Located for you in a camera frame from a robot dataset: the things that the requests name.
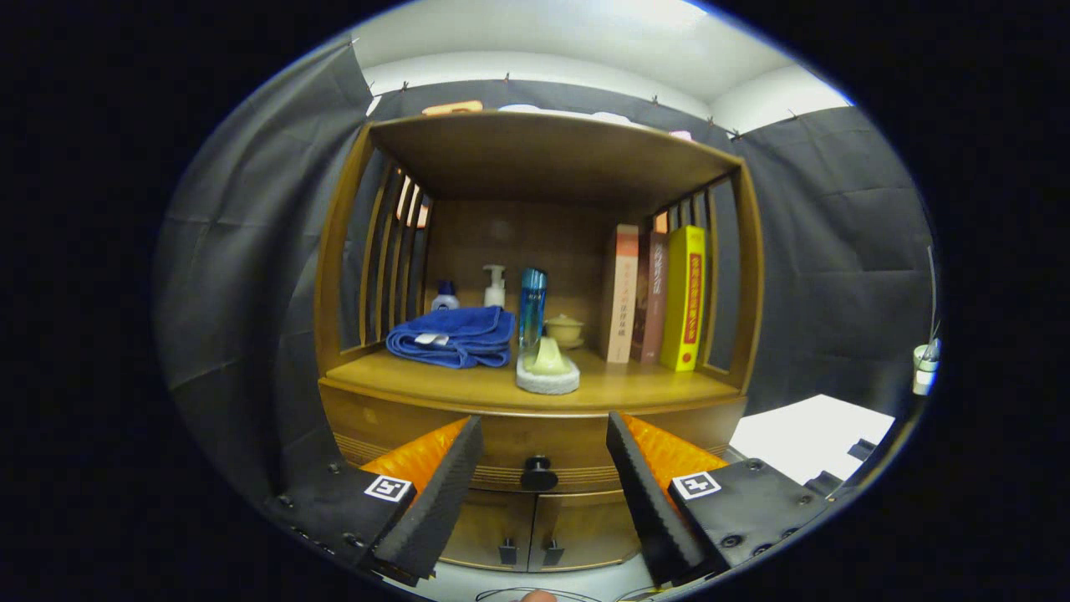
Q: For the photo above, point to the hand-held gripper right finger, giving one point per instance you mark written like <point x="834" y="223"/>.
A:
<point x="652" y="510"/>

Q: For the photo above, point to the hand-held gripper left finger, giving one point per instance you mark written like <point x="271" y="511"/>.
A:
<point x="435" y="502"/>

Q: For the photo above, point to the black round drawer knob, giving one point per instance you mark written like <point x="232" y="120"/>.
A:
<point x="539" y="477"/>

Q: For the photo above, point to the wooden drawer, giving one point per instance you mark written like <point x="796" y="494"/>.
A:
<point x="535" y="435"/>

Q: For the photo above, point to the green scrub brush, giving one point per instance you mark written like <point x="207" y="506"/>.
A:
<point x="547" y="372"/>

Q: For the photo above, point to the wooden countertop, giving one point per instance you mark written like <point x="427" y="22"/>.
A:
<point x="619" y="385"/>

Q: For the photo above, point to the wooden cabinet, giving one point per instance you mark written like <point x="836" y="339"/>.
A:
<point x="518" y="242"/>

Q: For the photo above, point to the blue folded towel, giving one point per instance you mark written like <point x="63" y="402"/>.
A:
<point x="451" y="330"/>

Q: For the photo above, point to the beige lidded teacup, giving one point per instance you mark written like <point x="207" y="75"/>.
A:
<point x="567" y="330"/>

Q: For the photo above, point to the small white blue-capped bottle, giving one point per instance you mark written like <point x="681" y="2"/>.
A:
<point x="445" y="299"/>

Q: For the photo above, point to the tall blue transparent bottle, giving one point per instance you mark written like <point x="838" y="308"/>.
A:
<point x="532" y="309"/>

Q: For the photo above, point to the brown book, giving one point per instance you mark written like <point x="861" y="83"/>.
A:
<point x="650" y="293"/>

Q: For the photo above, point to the white pump bottle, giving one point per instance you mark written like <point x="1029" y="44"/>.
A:
<point x="495" y="293"/>

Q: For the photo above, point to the small black object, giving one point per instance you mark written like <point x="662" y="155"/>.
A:
<point x="861" y="449"/>

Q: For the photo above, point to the pink and white book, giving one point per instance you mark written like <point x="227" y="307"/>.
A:
<point x="620" y="293"/>

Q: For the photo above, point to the yellow book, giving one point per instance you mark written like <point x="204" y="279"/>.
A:
<point x="684" y="293"/>

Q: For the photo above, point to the white round device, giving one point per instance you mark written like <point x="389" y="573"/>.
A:
<point x="924" y="372"/>

